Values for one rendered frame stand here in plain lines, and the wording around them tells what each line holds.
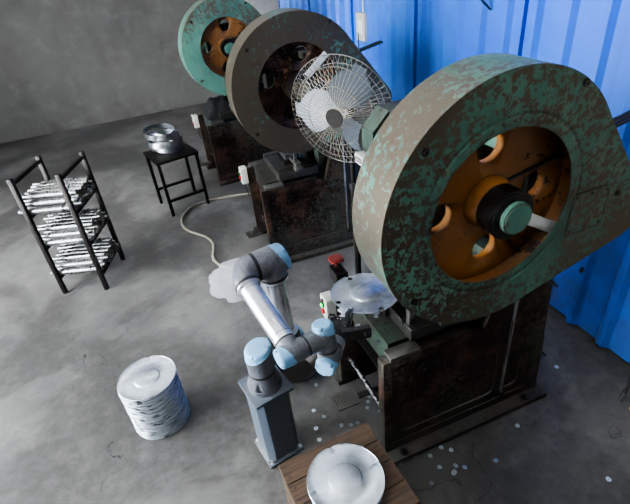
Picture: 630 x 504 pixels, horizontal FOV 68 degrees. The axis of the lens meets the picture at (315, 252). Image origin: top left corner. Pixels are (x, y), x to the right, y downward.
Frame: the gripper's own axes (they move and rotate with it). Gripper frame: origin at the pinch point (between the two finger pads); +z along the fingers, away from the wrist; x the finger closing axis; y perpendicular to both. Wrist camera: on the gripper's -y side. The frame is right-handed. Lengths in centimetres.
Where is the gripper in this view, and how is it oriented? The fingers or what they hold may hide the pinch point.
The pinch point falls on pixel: (352, 309)
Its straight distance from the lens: 189.5
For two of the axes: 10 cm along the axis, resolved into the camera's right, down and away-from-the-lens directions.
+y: -9.6, -0.8, 2.8
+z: 2.8, -4.8, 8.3
